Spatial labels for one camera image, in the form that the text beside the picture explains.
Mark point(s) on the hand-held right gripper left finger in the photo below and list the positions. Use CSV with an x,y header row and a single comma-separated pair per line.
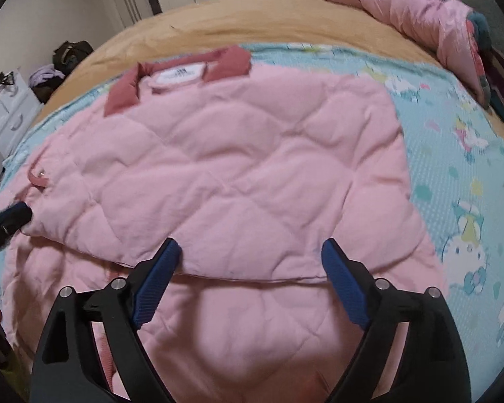
x,y
155,281

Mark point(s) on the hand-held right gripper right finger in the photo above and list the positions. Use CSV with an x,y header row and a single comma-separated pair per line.
x,y
346,281

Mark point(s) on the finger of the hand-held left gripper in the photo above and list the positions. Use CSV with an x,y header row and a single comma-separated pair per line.
x,y
17,212

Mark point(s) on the pink quilted jacket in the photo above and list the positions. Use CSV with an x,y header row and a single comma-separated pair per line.
x,y
235,168

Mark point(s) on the purple clothes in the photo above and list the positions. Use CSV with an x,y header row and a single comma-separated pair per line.
x,y
46,73

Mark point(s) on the white dresser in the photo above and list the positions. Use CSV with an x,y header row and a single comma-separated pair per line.
x,y
8,109

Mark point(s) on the blue cartoon printed blanket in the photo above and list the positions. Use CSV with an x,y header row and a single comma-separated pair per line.
x,y
458,176

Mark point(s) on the dark bag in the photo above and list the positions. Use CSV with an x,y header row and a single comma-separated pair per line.
x,y
73,56

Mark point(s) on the tan bed cover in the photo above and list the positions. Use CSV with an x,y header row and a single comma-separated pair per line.
x,y
277,21

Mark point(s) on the pink crumpled comforter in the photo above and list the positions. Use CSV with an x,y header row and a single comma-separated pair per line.
x,y
407,8

